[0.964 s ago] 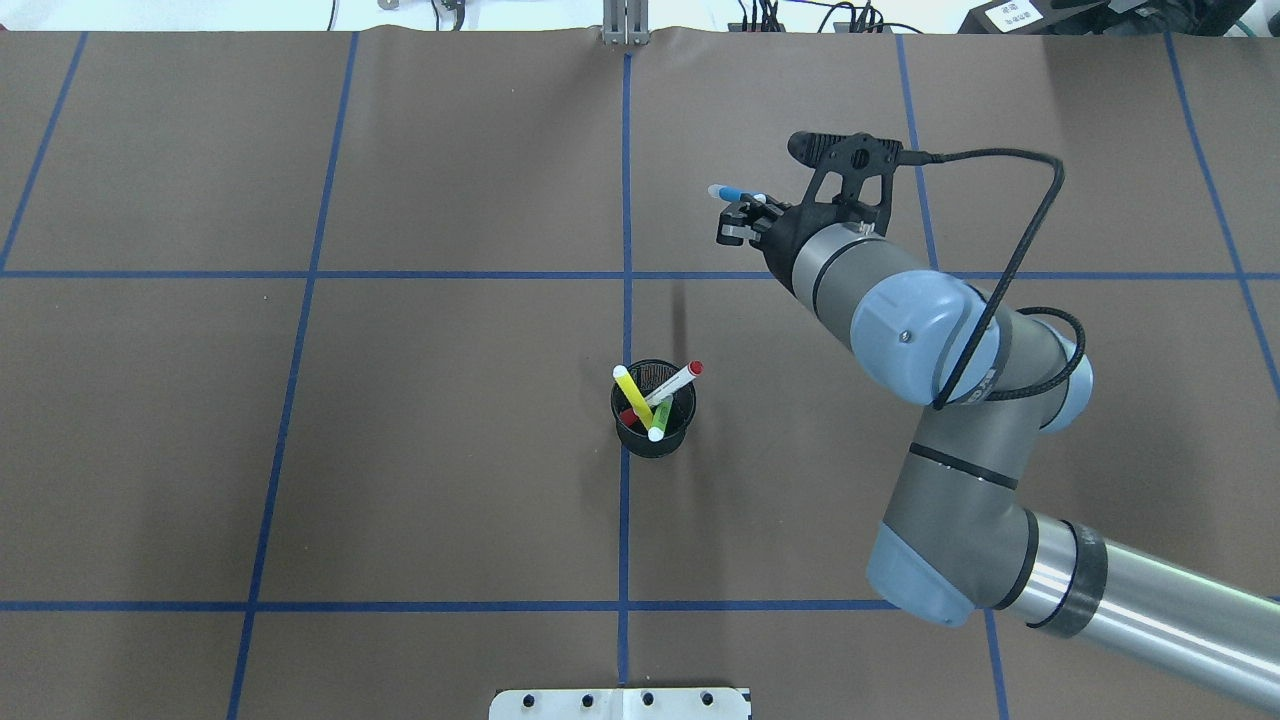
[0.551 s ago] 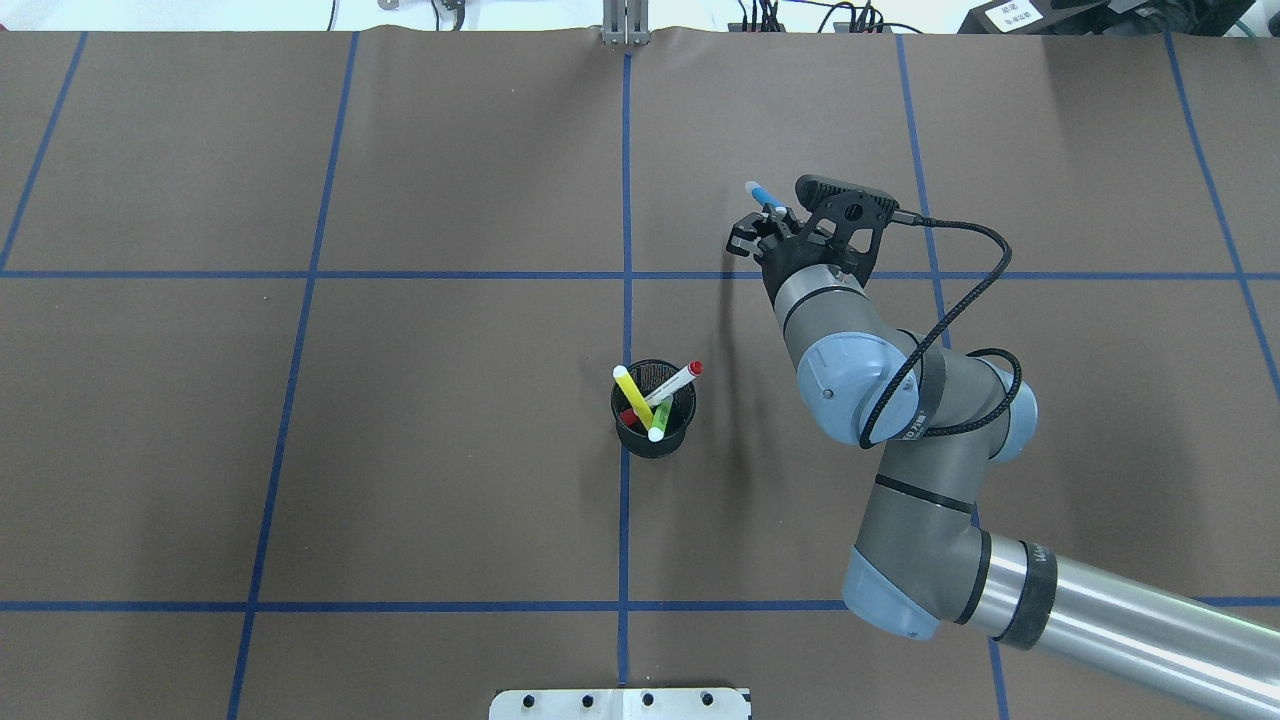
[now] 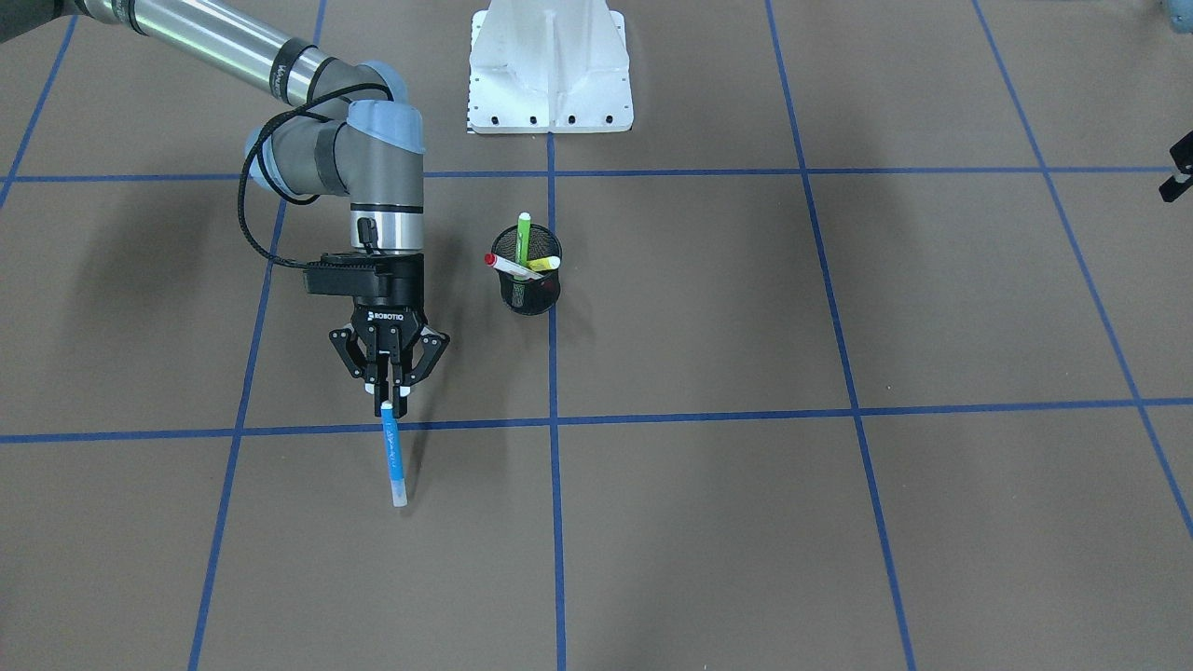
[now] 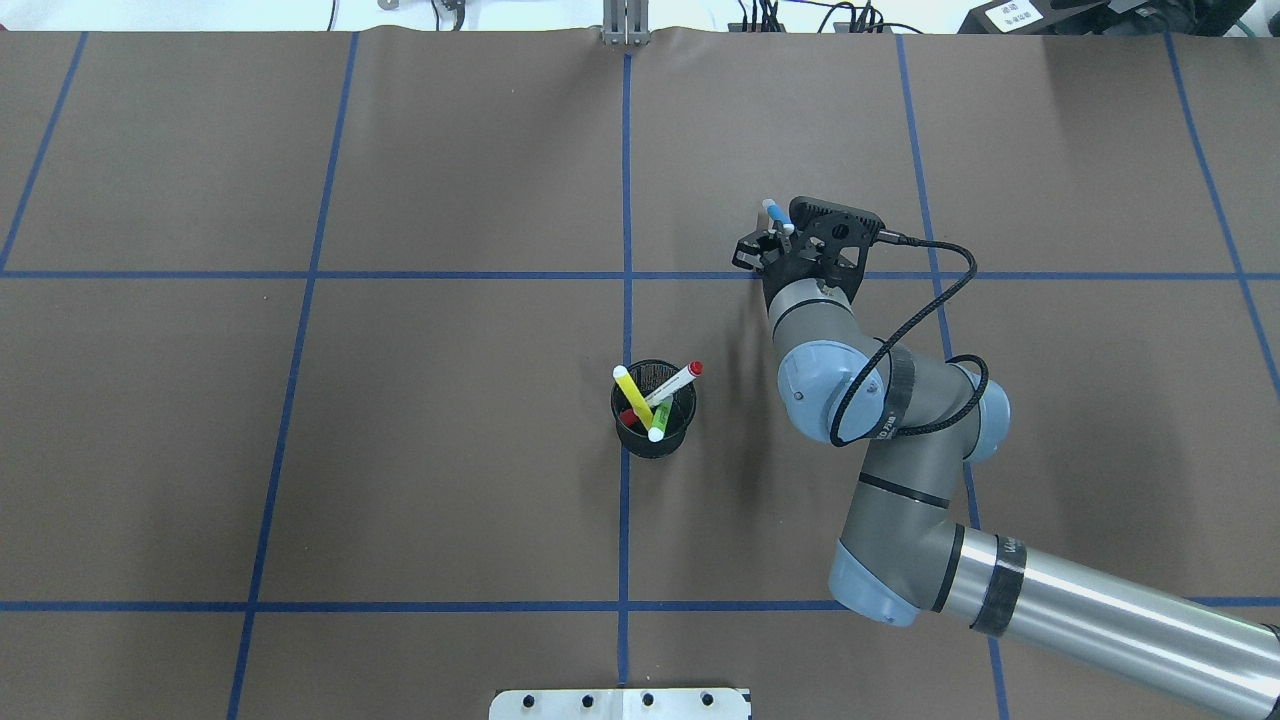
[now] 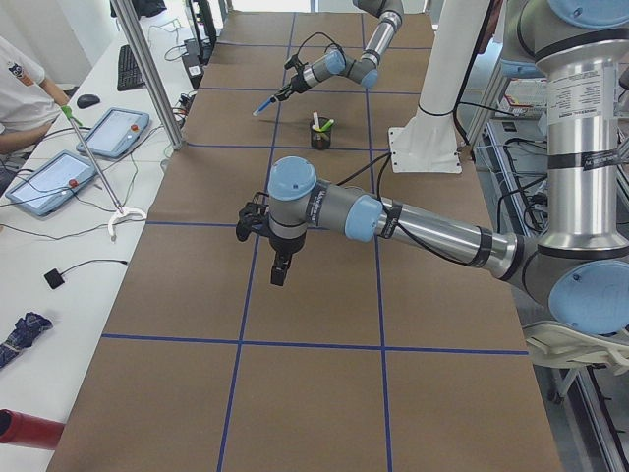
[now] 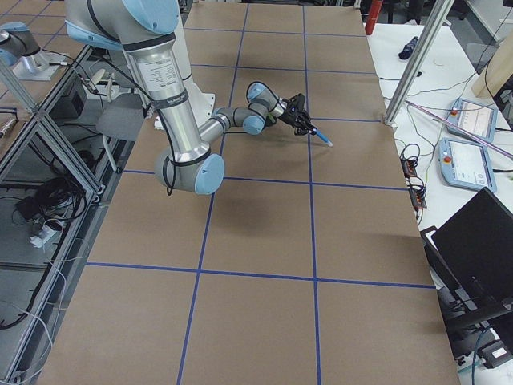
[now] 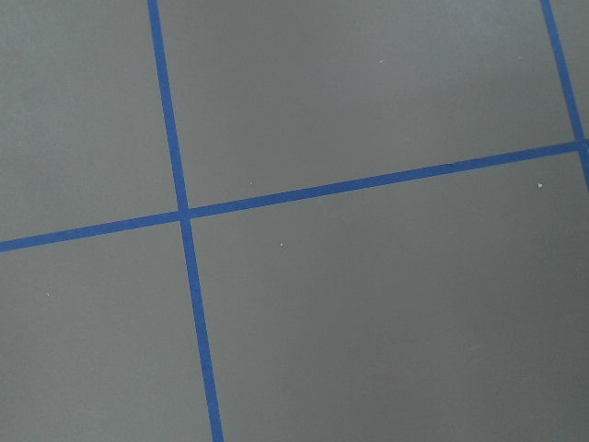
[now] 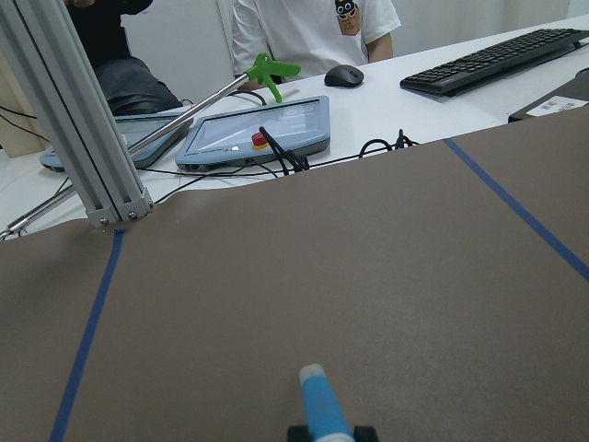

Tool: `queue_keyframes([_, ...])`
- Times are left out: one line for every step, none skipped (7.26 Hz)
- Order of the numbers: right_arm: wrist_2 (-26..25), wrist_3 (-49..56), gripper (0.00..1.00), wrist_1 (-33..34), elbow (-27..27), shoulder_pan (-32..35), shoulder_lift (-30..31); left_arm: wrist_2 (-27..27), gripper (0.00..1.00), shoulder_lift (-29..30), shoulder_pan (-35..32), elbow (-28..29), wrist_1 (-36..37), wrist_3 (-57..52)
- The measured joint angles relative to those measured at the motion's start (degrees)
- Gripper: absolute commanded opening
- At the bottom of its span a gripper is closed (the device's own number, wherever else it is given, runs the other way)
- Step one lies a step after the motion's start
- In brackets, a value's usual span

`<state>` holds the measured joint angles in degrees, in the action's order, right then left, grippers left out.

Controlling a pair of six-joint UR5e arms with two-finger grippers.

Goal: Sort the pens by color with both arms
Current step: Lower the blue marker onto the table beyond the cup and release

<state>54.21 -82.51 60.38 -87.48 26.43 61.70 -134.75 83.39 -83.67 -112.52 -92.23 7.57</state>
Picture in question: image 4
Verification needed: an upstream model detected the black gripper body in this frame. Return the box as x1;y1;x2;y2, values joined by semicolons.
762;233;869;301

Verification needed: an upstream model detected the blue highlighter pen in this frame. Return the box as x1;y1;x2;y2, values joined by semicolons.
762;199;795;237

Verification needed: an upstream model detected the green highlighter pen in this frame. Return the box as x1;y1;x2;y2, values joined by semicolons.
646;396;675;443

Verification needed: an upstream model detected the red capped marker pen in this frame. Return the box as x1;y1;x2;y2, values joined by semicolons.
616;361;703;436

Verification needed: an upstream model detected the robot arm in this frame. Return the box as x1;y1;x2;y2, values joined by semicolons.
733;220;1277;719

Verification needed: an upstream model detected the black mesh pen cup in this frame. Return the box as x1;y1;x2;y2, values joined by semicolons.
611;359;704;459

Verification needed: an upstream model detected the yellow highlighter pen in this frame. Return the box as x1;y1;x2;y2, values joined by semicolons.
612;365;653;430

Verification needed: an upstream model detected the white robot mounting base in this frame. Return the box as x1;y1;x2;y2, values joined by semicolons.
488;687;753;719

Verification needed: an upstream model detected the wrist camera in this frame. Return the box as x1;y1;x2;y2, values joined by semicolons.
788;196;887;264

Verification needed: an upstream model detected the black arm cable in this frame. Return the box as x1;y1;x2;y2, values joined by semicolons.
828;232;991;448

